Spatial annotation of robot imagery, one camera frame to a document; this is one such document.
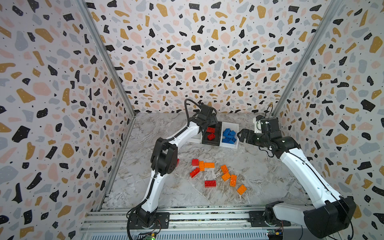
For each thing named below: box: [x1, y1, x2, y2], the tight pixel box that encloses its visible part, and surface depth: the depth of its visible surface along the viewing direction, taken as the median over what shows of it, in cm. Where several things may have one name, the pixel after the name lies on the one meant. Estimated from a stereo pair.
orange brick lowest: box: [237, 184, 247, 195], surface depth 85 cm
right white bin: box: [219, 121, 239, 149], surface depth 103 cm
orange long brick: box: [230, 174, 237, 187], surface depth 89 cm
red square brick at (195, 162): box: [191, 159, 199, 166], surface depth 95 cm
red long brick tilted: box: [189, 167, 200, 179], surface depth 91 cm
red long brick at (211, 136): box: [207, 133, 216, 141], surface depth 108 cm
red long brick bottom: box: [204, 180, 217, 188], surface depth 87 cm
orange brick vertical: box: [199, 160, 205, 171], surface depth 94 cm
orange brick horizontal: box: [204, 162, 215, 168], surface depth 94 cm
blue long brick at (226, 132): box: [222, 128, 232, 137], surface depth 108 cm
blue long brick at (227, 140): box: [221, 137, 232, 144], surface depth 105 cm
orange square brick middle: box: [221, 173, 231, 182], surface depth 89 cm
